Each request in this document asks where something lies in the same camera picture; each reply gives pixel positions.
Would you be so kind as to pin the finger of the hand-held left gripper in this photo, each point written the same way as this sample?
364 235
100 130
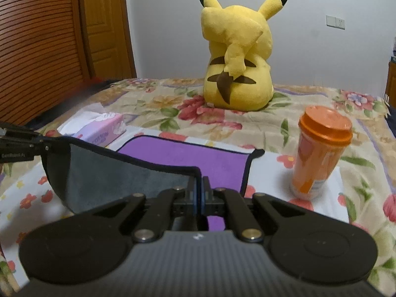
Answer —
21 131
34 147

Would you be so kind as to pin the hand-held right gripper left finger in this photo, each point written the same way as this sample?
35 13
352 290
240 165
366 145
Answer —
192 195

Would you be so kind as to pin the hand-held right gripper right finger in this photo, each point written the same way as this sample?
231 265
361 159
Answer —
204 195

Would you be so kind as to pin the purple and grey towel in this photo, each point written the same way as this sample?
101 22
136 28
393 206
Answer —
191 159

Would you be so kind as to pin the purple tissue pack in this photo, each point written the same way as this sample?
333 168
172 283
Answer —
99 128

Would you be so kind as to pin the orange lidded cup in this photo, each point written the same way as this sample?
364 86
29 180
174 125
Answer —
318 154

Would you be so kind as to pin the yellow plush toy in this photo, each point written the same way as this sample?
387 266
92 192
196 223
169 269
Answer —
238 77

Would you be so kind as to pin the floral bed sheet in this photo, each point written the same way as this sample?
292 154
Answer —
365 167

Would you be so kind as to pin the wooden cabinet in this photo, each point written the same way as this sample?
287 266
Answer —
391 80

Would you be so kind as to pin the white wall switch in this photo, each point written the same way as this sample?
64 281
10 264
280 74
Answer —
335 22

